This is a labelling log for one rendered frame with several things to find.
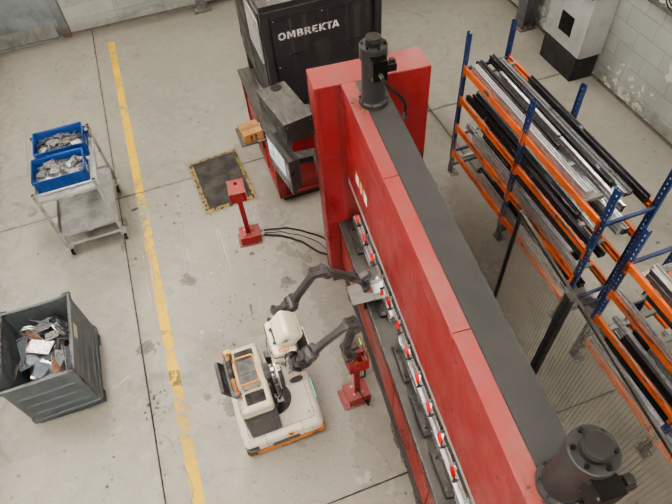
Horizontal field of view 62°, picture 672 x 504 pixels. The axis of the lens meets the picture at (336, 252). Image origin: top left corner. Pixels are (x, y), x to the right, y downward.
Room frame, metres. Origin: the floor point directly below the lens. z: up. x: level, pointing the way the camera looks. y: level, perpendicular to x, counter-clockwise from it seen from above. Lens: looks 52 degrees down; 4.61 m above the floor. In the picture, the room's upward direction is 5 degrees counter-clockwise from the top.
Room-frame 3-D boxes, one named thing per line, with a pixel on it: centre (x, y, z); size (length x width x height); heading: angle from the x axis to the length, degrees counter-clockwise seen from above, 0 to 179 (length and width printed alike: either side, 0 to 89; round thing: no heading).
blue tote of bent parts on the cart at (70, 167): (4.15, 2.62, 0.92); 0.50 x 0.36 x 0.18; 105
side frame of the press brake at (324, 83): (3.38, -0.34, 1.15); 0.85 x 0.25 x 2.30; 100
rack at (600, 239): (3.61, -1.91, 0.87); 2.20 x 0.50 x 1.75; 15
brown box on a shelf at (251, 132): (4.36, 0.74, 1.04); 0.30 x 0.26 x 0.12; 15
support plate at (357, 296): (2.37, -0.20, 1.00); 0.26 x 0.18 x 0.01; 100
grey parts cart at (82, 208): (4.32, 2.65, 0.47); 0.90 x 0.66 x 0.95; 15
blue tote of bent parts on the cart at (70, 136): (4.56, 2.71, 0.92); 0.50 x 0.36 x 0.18; 105
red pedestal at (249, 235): (3.84, 0.91, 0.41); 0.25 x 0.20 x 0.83; 100
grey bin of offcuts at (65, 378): (2.38, 2.52, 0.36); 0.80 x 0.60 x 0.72; 15
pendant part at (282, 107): (3.55, 0.29, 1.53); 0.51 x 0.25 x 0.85; 25
